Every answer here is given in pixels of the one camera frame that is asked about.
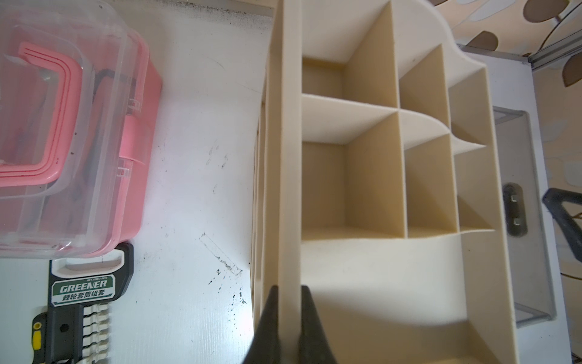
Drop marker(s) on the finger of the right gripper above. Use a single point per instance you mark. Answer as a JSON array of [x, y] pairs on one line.
[[553, 200]]

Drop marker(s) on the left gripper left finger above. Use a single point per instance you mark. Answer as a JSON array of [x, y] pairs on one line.
[[265, 347]]

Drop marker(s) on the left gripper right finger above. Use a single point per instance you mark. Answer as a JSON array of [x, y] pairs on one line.
[[313, 344]]

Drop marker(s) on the beige drawer organizer cabinet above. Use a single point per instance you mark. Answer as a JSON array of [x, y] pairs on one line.
[[377, 185]]

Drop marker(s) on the black tool strip on table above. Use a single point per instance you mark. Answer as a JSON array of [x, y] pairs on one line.
[[76, 326]]

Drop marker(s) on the pink clear plastic case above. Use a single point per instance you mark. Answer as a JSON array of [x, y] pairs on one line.
[[79, 102]]

